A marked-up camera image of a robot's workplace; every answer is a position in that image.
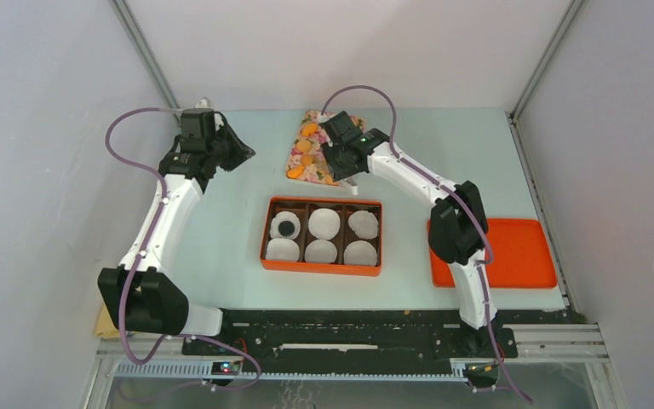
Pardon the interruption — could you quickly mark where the floral pink serving tray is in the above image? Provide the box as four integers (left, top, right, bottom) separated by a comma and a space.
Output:
285, 110, 357, 191

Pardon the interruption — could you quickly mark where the black sandwich cookie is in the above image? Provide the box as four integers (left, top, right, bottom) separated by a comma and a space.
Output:
278, 221, 296, 238

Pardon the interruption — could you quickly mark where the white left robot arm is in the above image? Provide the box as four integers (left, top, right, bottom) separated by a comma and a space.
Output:
98, 108, 255, 355

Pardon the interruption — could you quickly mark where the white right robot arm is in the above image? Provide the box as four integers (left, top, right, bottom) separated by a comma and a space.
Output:
318, 112, 496, 356

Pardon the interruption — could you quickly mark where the swirl butter cookie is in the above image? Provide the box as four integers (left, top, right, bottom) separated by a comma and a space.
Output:
300, 154, 314, 167

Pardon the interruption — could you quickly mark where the orange fish-shaped cookie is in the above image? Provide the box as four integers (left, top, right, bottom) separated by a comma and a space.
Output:
300, 123, 319, 137
286, 165, 305, 180

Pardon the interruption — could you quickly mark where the orange compartment cookie box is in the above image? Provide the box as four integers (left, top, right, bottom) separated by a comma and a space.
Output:
260, 197, 383, 277

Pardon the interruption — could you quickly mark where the orange box lid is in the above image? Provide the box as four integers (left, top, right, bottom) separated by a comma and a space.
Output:
427, 216, 559, 291

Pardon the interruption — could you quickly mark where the yellow cloth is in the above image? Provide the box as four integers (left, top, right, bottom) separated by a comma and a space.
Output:
94, 304, 120, 339

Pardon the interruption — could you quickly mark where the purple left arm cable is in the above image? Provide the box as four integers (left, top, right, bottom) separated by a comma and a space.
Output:
105, 107, 262, 392

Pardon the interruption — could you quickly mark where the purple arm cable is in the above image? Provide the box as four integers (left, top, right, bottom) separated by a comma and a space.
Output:
319, 84, 534, 407
105, 107, 262, 392

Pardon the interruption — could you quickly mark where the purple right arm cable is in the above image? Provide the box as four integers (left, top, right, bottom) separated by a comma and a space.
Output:
319, 84, 534, 407

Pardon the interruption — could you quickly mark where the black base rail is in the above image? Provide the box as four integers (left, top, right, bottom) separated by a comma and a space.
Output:
181, 308, 519, 375

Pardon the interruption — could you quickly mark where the aluminium frame rail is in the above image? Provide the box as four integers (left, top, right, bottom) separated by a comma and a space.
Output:
100, 325, 609, 382

